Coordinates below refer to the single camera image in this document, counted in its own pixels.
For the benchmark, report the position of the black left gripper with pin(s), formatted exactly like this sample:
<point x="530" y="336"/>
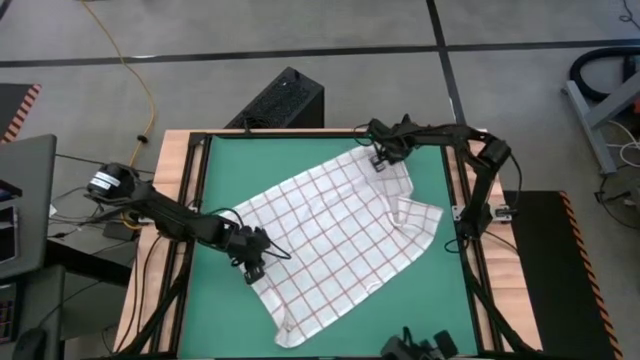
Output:
<point x="247" y="245"/>

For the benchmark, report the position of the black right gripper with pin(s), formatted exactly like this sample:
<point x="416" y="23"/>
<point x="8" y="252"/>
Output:
<point x="392" y="140"/>

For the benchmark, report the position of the white red-checked towel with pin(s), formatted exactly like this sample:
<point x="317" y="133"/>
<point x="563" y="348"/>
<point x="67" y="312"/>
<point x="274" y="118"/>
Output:
<point x="330" y="240"/>

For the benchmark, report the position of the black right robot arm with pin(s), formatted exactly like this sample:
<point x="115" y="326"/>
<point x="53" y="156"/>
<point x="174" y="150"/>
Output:
<point x="480" y="165"/>

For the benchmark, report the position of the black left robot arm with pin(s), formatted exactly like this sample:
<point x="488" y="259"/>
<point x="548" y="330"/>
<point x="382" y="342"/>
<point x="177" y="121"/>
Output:
<point x="165" y="210"/>

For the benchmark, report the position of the black perforated computer tower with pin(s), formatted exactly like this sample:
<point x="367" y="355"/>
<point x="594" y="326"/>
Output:
<point x="277" y="100"/>

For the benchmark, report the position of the black power brick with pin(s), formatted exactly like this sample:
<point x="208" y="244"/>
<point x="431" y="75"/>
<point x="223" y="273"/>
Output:
<point x="119" y="231"/>

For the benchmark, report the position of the black hazard-striped mat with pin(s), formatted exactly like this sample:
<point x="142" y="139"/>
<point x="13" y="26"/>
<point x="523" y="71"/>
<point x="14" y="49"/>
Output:
<point x="560" y="275"/>
<point x="15" y="110"/>

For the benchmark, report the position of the grey metal table leg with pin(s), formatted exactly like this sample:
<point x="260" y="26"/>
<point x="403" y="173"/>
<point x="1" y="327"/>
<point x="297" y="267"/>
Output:
<point x="600" y="115"/>

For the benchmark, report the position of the black computer mouse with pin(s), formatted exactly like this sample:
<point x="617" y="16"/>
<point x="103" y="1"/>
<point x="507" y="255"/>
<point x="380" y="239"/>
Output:
<point x="30" y="345"/>

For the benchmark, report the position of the grey desk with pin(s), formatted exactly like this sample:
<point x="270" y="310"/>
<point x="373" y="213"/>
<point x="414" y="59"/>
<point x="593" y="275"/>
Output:
<point x="27" y="200"/>

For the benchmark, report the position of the black keyboard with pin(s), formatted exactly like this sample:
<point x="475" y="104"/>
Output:
<point x="7" y="312"/>

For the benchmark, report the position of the black aluminium table frame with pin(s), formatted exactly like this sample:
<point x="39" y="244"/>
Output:
<point x="310" y="134"/>

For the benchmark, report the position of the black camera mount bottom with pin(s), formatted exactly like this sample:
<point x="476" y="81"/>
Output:
<point x="415" y="347"/>

